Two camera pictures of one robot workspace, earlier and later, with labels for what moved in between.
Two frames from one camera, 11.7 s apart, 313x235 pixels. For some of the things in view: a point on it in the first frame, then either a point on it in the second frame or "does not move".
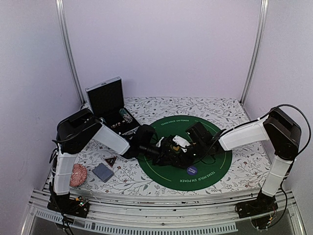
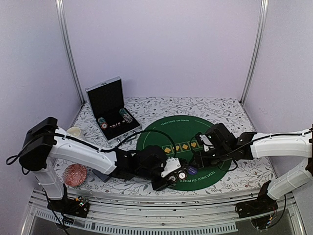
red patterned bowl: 78,176 does not move
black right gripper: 182,159 to 201,161
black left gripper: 164,155 to 165,183
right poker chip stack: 125,115 does not move
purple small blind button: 191,170 does not move
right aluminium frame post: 262,26 does not move
